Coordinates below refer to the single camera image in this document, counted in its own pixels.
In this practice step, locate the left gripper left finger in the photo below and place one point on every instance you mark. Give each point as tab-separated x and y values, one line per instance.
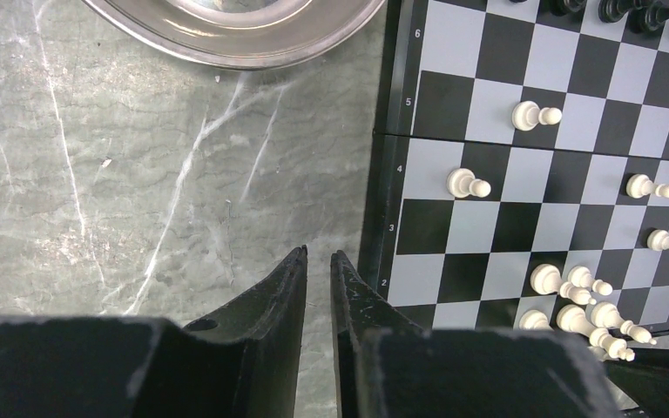
257	337

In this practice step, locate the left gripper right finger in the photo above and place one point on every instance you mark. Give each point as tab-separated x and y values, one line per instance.
356	307

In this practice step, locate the black and white chessboard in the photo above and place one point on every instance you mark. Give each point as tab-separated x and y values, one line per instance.
452	72

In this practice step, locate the white pawn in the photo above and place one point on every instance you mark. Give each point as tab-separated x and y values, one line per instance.
658	240
640	185
580	276
462	183
527	115

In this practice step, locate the white chess piece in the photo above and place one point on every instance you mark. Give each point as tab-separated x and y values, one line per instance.
534	320
546	279

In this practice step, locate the black chess piece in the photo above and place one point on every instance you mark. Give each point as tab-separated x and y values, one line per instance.
651	17
566	7
611	11

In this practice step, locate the white king piece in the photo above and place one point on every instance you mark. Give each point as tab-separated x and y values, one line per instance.
572	319

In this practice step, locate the white bishop piece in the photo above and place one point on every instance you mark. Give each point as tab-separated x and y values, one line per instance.
605	314

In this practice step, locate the empty steel bowl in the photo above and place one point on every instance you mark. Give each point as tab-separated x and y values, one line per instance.
240	35

